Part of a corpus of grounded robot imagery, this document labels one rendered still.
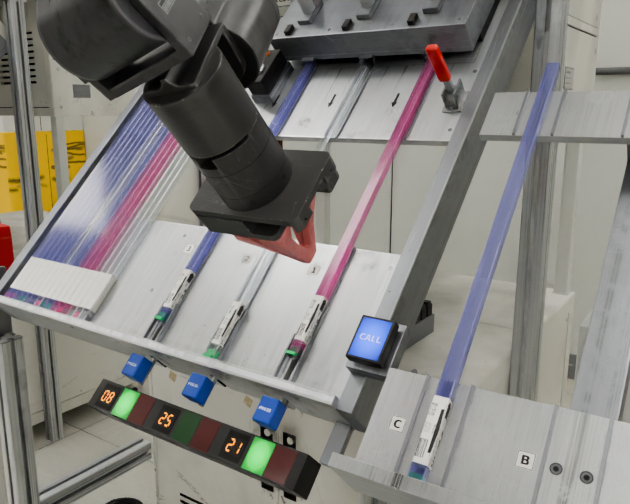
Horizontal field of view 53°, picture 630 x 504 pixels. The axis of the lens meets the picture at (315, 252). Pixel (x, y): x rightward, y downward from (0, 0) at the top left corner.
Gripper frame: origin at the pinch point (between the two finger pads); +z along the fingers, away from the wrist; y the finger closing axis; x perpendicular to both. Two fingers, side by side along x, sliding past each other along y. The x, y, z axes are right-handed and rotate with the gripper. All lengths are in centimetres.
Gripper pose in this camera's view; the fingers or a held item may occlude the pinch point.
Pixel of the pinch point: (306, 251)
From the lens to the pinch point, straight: 54.0
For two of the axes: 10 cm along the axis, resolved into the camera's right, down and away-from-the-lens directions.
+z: 3.9, 5.7, 7.2
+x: -4.0, 8.1, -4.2
